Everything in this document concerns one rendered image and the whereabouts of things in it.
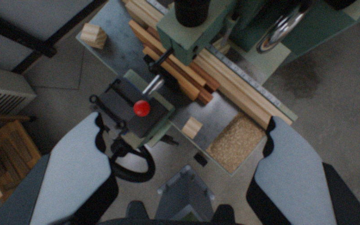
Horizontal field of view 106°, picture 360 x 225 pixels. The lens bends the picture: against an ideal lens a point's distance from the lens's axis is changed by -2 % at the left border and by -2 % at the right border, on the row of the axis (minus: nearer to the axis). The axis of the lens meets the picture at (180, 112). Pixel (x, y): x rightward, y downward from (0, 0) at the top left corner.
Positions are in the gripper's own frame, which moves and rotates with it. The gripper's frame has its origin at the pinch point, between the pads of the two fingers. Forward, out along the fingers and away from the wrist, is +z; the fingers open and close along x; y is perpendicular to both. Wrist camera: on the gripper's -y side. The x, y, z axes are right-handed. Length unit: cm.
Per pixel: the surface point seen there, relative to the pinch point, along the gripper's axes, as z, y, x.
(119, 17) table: 38.4, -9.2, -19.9
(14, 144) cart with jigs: 69, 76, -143
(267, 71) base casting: 39.4, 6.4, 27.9
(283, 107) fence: 18.7, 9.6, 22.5
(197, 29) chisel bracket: 15.5, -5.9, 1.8
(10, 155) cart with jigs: 63, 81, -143
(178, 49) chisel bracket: 15.7, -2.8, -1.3
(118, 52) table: 32.3, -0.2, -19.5
